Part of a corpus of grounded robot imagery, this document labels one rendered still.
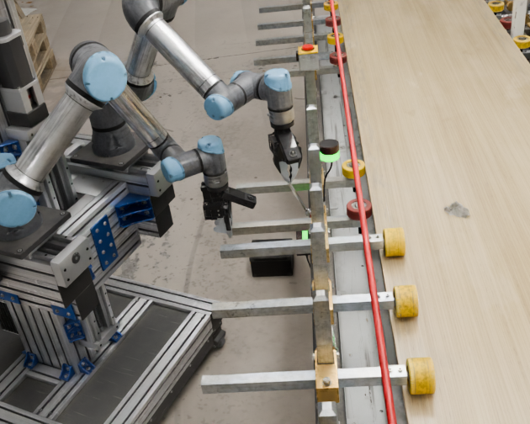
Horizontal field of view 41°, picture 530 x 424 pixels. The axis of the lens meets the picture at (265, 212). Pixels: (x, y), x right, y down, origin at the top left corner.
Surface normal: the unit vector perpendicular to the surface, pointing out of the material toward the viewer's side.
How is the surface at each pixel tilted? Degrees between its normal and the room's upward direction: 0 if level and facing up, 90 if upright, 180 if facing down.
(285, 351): 0
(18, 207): 95
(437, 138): 0
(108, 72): 85
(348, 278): 0
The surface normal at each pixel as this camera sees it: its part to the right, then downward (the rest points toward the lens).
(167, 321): -0.11, -0.82
